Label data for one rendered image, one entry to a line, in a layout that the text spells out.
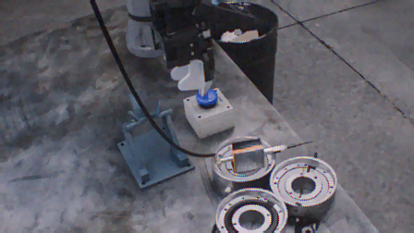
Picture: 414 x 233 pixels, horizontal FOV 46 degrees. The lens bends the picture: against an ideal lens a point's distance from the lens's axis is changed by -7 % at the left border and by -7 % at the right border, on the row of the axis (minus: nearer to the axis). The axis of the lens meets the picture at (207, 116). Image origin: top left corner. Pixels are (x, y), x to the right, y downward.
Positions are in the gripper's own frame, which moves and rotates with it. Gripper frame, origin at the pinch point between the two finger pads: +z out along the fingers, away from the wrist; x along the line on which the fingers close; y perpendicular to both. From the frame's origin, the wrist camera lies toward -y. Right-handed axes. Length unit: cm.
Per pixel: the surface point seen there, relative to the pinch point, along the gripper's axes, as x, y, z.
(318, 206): 29.5, -5.3, 4.8
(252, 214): 24.8, 3.4, 6.3
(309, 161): 20.6, -9.0, 4.7
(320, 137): -59, -67, 88
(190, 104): -1.3, 2.8, 3.6
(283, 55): -120, -84, 88
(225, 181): 18.0, 4.6, 4.8
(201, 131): 3.4, 2.9, 6.4
